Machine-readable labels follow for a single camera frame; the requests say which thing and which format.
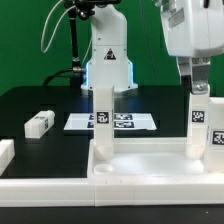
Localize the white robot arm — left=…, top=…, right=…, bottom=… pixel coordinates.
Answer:
left=82, top=0, right=224, bottom=95

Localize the white cable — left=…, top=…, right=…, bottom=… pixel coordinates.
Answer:
left=40, top=0, right=77, bottom=55

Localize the white front fence bar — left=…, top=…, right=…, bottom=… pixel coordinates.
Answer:
left=0, top=174, right=224, bottom=207

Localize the white left fence block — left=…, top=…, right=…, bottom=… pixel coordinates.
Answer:
left=0, top=139, right=15, bottom=176

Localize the black cable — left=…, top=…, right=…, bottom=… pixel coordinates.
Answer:
left=41, top=68, right=75, bottom=88

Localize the white desk top tray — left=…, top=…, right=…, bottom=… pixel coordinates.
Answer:
left=87, top=137, right=224, bottom=177

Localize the fiducial marker sheet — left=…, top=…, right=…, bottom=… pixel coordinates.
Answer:
left=64, top=113, right=157, bottom=130

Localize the black camera stand pole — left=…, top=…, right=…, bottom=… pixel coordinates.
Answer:
left=63, top=0, right=121, bottom=88

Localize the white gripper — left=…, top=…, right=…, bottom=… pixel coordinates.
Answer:
left=160, top=0, right=224, bottom=95

